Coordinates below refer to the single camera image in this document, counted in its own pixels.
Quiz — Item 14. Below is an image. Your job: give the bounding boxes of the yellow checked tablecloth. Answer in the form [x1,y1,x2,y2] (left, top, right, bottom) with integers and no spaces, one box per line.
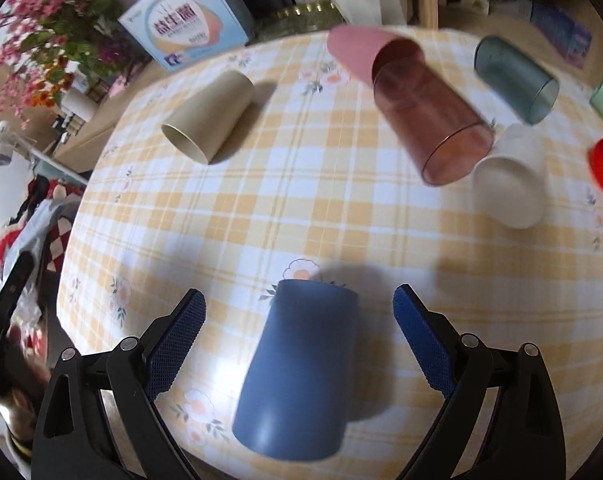
[57,34,603,479]

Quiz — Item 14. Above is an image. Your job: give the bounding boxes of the white bottle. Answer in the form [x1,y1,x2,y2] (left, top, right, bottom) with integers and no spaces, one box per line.
[60,87,98,122]

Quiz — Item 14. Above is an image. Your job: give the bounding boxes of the pink blossom branches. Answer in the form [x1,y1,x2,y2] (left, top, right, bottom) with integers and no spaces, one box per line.
[0,0,144,126]

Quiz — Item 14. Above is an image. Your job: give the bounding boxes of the white cup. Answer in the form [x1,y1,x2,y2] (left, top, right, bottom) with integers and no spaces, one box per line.
[472,124,547,230]

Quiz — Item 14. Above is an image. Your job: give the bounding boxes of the low wooden cabinet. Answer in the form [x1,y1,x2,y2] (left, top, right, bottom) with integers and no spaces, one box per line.
[54,62,168,174]

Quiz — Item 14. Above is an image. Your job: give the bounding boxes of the green glass tray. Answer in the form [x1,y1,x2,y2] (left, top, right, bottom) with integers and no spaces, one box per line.
[249,0,346,44]

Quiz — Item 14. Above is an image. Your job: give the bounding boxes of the pink opaque cup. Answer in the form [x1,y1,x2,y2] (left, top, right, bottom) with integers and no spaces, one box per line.
[327,24,425,87]

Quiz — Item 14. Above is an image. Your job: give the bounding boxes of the blue cup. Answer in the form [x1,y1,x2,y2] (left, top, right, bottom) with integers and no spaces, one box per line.
[232,280,359,462]

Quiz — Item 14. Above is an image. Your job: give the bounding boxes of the transparent brown-pink cup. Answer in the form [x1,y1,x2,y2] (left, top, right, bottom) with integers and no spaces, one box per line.
[373,58,495,186]

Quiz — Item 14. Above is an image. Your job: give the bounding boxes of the transparent dark teal cup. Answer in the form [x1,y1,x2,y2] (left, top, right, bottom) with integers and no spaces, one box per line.
[474,36,559,125]

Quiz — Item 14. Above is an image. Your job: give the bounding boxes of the beige cup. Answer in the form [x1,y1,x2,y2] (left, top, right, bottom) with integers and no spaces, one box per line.
[161,70,254,165]

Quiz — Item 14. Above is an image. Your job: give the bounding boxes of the purple box on shelf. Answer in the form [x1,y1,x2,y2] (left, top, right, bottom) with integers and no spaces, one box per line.
[530,3,592,68]

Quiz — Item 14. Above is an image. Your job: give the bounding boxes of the light blue probiotics box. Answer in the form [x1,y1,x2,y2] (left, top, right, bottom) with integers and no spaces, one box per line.
[119,0,254,73]

